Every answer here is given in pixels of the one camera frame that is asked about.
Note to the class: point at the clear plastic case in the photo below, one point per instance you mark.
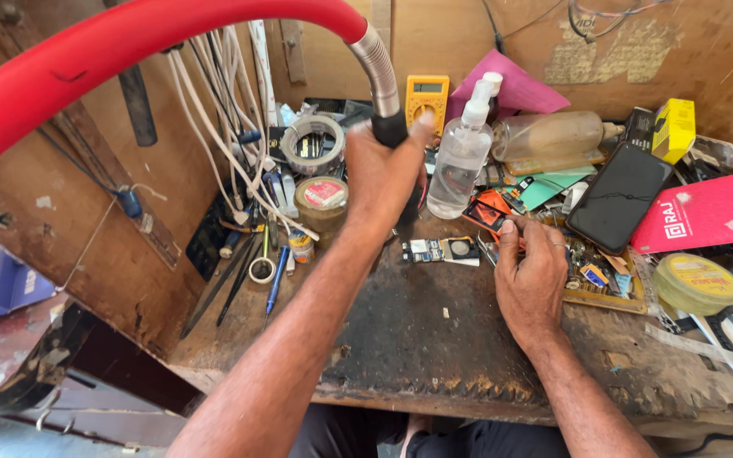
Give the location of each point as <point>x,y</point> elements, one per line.
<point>713,152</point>

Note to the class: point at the clear pump bottle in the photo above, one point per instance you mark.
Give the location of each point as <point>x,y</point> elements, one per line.
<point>459,162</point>

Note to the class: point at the brown tin with red label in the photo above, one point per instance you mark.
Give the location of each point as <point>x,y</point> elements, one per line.
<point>322,198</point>

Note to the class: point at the black smartphone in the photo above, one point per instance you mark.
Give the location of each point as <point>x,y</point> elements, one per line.
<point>618,198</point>

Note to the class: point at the wooden tray of parts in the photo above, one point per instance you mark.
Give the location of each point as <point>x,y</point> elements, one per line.
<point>602,280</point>

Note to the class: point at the yellow round tin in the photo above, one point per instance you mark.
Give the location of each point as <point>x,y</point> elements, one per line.
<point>697,283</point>

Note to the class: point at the yellow multimeter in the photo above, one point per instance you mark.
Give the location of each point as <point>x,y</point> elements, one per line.
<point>427,95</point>

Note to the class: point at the dark metal file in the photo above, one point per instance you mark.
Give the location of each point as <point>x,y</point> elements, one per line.
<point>139,102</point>

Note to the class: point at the black tweezers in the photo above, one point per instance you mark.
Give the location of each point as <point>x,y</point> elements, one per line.
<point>220,286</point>

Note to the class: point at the small white capped bottle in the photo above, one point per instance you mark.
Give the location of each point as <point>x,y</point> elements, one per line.
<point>495,86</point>

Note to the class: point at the pink flat box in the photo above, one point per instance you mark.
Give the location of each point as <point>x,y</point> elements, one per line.
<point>707,213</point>

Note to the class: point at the person's dark trousers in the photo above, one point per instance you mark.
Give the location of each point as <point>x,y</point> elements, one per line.
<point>487,442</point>

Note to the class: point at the white and blue tube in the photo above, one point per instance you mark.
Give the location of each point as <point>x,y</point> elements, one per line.
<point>275,191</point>

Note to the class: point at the black phone panel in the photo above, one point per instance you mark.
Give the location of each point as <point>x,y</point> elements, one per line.
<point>207,242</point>

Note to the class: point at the pink paper sheet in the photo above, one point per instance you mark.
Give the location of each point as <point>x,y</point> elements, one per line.
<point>522,89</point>

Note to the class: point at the small colourful jar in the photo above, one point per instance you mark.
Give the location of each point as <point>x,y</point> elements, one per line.
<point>301,247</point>

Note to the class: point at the metal ruler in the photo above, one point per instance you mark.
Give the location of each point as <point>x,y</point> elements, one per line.
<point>691,343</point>

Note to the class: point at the phone circuit board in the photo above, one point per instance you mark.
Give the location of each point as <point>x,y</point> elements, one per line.
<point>427,249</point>

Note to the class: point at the white power strip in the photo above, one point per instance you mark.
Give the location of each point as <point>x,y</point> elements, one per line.
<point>263,70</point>

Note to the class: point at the silver tape roll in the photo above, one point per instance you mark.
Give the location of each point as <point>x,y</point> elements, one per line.
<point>295,159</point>

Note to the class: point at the person's right hand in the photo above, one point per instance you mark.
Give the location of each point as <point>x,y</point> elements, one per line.
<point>529,280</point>

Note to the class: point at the black cardboard box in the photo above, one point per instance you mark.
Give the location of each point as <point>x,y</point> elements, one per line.
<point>639,127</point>

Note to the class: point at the person's left hand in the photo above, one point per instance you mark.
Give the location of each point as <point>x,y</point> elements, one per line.
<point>379,178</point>

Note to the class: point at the green card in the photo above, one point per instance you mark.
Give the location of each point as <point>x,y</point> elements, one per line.
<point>551,184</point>

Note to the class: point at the blue pen screwdriver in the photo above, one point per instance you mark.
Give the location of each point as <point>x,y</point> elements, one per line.
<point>276,280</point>

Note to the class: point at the dusty glass bottle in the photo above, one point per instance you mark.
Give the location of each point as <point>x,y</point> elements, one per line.
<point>551,135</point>

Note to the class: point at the orange framed phone part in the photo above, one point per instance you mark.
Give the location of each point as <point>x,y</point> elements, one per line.
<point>485,214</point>

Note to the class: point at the yellow cardboard box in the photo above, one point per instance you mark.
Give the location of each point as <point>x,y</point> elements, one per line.
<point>674,127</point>

